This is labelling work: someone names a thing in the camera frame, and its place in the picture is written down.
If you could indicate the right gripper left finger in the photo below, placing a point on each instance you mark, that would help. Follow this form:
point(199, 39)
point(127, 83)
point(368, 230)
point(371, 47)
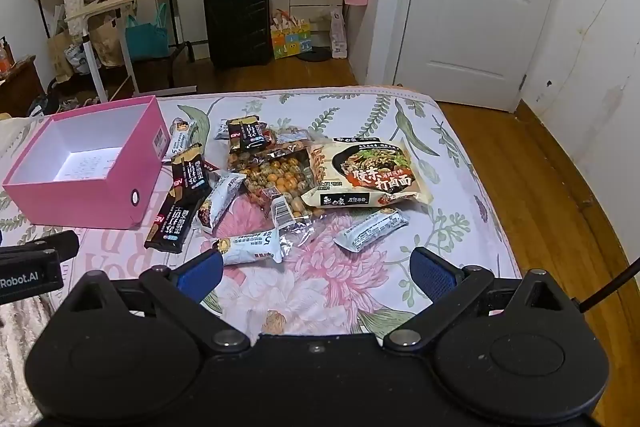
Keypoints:
point(179, 293)

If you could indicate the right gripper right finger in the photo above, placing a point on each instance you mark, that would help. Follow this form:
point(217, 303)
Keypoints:
point(452, 291)

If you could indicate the white snack bar front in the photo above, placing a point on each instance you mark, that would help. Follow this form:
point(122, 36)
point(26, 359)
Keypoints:
point(253, 247)

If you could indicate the white snack bar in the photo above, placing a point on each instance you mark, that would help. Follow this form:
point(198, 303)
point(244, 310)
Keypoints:
point(181, 135)
point(253, 247)
point(369, 230)
point(226, 185)

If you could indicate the black cracker pack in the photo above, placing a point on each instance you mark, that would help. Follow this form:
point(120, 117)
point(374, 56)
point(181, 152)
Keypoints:
point(246, 133)
point(173, 222)
point(189, 176)

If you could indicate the pink storage box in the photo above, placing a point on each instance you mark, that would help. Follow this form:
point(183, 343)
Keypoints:
point(94, 167)

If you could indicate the mixed nuts snack bag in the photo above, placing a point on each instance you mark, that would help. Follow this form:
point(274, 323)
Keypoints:
point(281, 170)

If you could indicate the instant noodle bag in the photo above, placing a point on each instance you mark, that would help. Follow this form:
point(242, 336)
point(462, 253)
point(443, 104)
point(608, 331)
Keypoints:
point(362, 173)

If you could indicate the white snack bar by box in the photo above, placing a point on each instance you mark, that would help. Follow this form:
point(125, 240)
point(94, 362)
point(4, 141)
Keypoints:
point(181, 135)

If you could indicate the floral bed sheet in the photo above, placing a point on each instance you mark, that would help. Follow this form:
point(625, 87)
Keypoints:
point(319, 288)

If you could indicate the wooden nightstand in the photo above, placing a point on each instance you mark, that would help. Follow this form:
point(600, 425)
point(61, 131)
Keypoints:
point(19, 87)

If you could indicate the brown paper bag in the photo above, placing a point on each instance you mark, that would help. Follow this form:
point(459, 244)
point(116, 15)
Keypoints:
point(104, 34)

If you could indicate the teal tote bag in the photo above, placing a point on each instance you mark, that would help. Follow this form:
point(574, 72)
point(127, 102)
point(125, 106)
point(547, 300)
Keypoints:
point(148, 40)

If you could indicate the colourful gift box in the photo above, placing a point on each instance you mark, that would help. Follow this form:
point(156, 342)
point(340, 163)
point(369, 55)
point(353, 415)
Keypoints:
point(290, 36)

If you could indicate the black suitcase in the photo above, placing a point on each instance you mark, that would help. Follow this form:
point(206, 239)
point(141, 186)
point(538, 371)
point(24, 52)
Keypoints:
point(238, 33)

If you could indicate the white door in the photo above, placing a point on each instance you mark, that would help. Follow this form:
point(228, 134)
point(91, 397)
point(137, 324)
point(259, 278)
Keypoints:
point(471, 52)

